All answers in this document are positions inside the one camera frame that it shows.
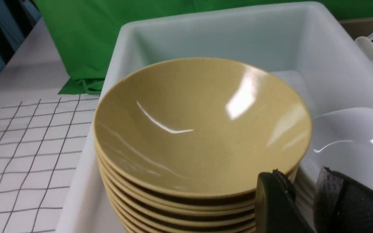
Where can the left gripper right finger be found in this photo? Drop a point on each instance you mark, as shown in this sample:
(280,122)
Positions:
(342,204)

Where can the stack of yellow bowls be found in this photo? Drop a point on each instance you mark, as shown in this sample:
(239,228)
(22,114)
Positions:
(173,213)

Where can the yellow noodle bowl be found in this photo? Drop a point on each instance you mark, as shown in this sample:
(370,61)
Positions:
(201,127)

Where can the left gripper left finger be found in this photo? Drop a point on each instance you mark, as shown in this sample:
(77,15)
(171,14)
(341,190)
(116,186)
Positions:
(275,206)

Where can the olive brown spoon bin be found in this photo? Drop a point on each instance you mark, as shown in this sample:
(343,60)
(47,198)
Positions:
(358,27)

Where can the large white plastic bin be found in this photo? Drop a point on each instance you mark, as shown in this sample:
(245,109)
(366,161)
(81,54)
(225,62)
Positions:
(301,42)

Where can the stack of white dishes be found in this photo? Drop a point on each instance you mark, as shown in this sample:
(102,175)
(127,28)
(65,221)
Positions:
(342,141)

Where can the green backdrop cloth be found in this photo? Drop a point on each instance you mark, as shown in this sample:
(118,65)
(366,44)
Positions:
(94,37)

